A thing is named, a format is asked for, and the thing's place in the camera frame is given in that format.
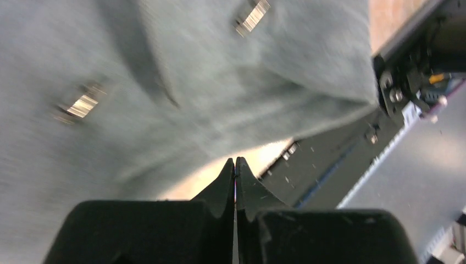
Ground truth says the aluminium front rail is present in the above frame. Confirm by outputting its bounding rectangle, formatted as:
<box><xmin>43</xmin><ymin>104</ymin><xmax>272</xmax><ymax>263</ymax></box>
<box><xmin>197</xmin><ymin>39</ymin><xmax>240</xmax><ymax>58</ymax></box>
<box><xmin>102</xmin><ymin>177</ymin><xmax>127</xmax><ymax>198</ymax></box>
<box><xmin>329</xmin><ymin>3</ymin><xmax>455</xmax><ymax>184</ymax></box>
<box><xmin>339</xmin><ymin>81</ymin><xmax>465</xmax><ymax>263</ymax></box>

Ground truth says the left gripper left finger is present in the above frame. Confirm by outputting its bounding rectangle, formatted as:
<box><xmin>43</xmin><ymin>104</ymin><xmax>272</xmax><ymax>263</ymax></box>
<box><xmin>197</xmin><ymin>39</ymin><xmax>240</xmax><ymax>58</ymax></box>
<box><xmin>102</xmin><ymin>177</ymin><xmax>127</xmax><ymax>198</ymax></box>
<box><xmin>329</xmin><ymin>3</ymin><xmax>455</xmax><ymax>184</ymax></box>
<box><xmin>45</xmin><ymin>159</ymin><xmax>235</xmax><ymax>263</ymax></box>

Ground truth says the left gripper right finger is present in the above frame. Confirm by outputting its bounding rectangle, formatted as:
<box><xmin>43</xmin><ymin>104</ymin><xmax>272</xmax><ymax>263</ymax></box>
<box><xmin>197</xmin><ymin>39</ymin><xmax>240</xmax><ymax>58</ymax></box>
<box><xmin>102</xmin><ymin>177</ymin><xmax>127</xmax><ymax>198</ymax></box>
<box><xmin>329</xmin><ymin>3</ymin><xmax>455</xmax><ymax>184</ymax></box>
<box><xmin>235</xmin><ymin>157</ymin><xmax>418</xmax><ymax>263</ymax></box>

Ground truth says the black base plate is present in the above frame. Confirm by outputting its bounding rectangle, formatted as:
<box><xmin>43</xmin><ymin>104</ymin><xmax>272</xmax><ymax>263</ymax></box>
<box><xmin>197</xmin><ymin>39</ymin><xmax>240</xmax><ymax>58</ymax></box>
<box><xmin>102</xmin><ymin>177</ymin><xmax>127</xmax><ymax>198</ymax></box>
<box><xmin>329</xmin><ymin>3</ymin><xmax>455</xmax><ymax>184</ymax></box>
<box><xmin>259</xmin><ymin>1</ymin><xmax>465</xmax><ymax>208</ymax></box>

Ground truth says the grey zip-up jacket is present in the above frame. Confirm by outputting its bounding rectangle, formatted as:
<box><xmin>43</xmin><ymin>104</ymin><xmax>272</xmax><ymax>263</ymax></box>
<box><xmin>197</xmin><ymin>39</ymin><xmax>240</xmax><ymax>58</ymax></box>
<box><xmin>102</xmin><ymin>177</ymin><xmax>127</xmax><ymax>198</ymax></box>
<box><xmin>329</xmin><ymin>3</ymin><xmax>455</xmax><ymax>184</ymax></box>
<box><xmin>1</xmin><ymin>1</ymin><xmax>378</xmax><ymax>263</ymax></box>

